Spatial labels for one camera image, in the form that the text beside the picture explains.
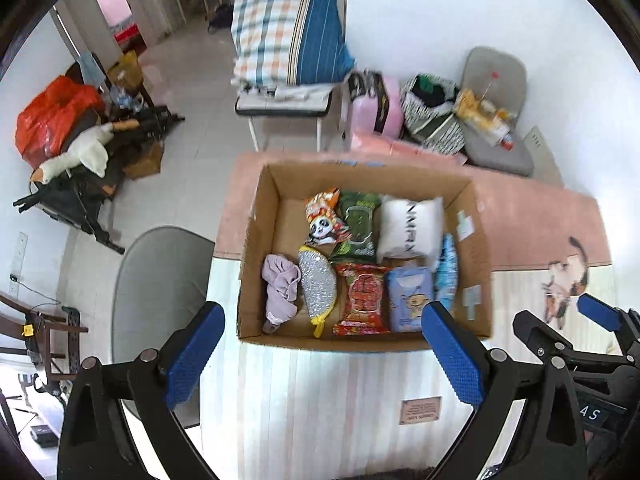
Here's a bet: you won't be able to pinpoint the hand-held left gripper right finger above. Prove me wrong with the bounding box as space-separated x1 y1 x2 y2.
421 301 587 480

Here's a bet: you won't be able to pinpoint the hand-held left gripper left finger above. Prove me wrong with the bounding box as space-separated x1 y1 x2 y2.
56 301 227 480

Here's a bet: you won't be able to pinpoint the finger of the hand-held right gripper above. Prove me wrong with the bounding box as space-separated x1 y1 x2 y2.
512 310 576 363
577 294 640 356

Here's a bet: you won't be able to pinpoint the light blue tissue pack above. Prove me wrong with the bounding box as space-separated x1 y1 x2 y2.
386 265 435 333

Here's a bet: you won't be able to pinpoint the long blue packet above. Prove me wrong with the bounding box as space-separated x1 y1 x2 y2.
434 232 458 311

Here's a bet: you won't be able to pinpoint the red snack packet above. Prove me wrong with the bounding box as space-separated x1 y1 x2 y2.
331 262 392 337

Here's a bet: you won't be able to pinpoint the lilac cloth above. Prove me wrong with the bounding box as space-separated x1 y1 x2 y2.
261 254 302 335

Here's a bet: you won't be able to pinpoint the white soft pack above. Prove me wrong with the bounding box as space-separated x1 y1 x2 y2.
376 196 445 261

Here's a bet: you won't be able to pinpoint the silver glitter pouch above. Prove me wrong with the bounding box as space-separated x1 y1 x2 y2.
297 245 338 338

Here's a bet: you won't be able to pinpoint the green snack packet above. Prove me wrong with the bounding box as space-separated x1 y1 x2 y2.
332 190 383 263

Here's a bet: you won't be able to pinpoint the panda print snack packet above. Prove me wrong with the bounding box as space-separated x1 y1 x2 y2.
304 187 351 247

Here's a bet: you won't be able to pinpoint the grey oval chair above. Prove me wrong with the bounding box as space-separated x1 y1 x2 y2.
111 226 216 428

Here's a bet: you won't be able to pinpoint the dark wooden chair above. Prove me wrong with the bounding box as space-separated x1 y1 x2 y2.
0 290 90 391

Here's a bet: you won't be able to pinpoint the grey padded chair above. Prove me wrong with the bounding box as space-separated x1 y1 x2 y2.
457 46 535 177

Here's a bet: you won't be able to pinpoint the black folded stands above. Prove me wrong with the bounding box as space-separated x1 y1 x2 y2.
13 105 186 256

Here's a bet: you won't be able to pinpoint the small brown cardboard box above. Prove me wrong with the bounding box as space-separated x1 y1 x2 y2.
122 142 165 181

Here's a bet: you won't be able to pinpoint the white goose plush toy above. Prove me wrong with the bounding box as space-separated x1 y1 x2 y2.
30 119 141 184

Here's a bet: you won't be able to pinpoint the black white patterned bag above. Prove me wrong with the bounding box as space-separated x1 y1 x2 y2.
400 74 466 156

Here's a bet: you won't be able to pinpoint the yellow plastic bag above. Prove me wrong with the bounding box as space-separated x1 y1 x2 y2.
454 89 516 133

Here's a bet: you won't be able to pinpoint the clear plastic bottle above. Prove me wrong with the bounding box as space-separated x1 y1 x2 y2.
480 72 502 113

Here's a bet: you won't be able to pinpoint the pink suitcase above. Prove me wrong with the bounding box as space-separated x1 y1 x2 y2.
347 72 403 138

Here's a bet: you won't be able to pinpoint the white bench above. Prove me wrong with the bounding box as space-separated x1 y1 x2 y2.
235 82 335 153

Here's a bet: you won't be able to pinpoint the orange plastic bag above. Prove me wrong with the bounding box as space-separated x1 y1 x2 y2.
15 76 106 170

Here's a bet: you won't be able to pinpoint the yellow cardboard box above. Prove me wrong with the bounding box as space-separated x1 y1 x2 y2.
107 50 143 93

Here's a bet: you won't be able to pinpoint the plaid folded quilt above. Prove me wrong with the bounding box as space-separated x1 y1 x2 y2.
230 0 356 92

